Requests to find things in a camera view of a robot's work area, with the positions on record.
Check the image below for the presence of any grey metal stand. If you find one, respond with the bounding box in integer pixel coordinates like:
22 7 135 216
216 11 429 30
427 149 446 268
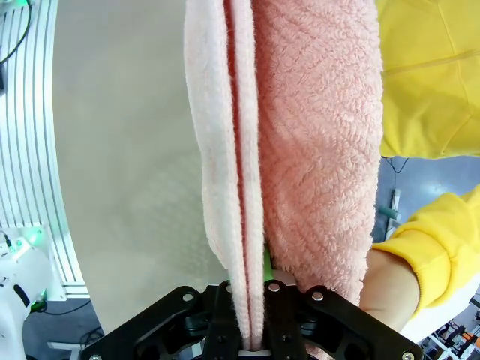
377 188 403 242

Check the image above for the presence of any person's yellow hoodie torso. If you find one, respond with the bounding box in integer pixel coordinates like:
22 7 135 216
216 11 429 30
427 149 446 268
376 0 480 159

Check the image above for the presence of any storage shelf with boxes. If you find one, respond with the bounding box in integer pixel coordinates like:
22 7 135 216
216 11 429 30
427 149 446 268
419 295 480 360

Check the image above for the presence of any aluminium slotted frame rail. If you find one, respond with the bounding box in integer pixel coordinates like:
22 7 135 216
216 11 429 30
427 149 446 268
0 0 91 301

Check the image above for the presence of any person's left hand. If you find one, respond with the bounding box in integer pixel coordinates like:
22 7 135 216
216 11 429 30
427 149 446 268
359 249 420 335

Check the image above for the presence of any pink terry towel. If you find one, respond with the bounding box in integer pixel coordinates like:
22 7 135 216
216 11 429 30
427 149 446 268
183 0 384 352

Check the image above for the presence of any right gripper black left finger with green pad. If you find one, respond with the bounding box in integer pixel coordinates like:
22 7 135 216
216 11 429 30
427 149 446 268
80 280 242 360

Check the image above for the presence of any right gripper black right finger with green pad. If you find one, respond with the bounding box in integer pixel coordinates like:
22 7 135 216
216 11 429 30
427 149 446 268
262 247 425 360

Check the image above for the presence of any person's left forearm yellow sleeve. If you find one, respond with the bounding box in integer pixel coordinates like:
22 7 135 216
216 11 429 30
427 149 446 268
370 185 480 320

